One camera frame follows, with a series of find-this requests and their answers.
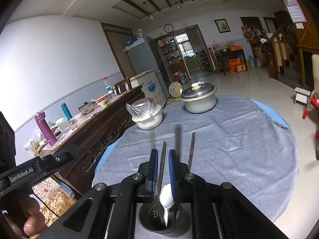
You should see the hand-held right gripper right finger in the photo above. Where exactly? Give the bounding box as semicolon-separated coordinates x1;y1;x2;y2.
168;149;289;239

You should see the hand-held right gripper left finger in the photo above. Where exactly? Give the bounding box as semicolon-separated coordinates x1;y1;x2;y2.
47;149;159;239

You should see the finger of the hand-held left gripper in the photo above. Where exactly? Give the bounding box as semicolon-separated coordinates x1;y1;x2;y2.
36;145;83;177

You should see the white plastic spoon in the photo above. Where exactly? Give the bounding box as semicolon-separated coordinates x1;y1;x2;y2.
159;183;175;226

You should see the dark metal utensil holder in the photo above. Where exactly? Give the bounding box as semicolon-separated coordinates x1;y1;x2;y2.
137;202;192;238

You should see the person's left hand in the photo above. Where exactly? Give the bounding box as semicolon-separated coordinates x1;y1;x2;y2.
23;197;50;238

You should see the pile of plastic bags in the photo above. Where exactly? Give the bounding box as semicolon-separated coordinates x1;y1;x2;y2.
24;129;48;153

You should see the purple thermos bottle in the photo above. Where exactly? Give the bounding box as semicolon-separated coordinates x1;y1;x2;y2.
34;112;58;146

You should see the white plastic container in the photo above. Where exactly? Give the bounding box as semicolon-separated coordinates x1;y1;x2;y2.
55;118;70;131

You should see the floral sideboard cover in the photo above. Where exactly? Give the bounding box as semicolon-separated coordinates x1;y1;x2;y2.
37;90;132;151

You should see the gold patterned cloth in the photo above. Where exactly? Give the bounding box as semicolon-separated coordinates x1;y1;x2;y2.
40;189;78;221

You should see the carved wooden sideboard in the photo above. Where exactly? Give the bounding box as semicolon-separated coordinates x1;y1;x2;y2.
35;86;146;197

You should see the teal thermos bottle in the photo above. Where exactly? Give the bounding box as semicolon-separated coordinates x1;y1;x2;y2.
61;103;73;120

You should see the white bowl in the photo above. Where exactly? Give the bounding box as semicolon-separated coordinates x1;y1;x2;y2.
132;110;163;130

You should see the grey tablecloth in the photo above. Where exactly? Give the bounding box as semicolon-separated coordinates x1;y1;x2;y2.
92;95;299;239

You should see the glass lidded bowl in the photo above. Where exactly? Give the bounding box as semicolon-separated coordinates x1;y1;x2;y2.
79;101;95;114

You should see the clear plastic bag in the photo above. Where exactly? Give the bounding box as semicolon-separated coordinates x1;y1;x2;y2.
126;97;162;119

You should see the red patterned bowl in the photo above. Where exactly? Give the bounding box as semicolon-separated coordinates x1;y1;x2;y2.
95;95;109;106

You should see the metal pot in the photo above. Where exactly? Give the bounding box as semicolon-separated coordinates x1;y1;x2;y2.
183;95;217;114

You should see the small yellow desk fan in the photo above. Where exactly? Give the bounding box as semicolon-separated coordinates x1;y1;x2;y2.
169;82;183;102

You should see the clear water bottle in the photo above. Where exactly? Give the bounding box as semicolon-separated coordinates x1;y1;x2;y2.
103;77;114;97

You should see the metal pot lid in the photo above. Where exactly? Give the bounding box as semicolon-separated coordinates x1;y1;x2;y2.
180;82;218;102

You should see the white chest freezer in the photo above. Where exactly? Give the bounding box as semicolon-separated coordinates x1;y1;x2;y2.
130;69;167;110

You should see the blue table cover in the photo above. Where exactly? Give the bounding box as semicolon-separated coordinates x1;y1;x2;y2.
95;99;291;177

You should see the grey refrigerator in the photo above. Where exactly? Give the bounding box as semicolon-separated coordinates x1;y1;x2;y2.
125;35;170;100

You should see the dark wooden side table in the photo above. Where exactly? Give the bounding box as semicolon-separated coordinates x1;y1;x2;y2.
216;49;250;75

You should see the white step stool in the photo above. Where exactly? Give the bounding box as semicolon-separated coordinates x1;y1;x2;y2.
293;87;312;104

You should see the red plastic chair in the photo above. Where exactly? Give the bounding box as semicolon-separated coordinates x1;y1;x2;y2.
302;91;319;138

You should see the wooden stair railing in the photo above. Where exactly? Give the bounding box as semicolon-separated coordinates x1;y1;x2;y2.
268;25;299;80

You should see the beige chair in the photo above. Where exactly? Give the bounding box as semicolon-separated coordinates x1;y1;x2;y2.
311;54;319;91

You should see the framed wall picture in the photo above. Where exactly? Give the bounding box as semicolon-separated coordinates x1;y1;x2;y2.
214;18;228;33

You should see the wall calendar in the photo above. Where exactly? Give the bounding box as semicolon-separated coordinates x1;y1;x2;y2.
274;0;307;24

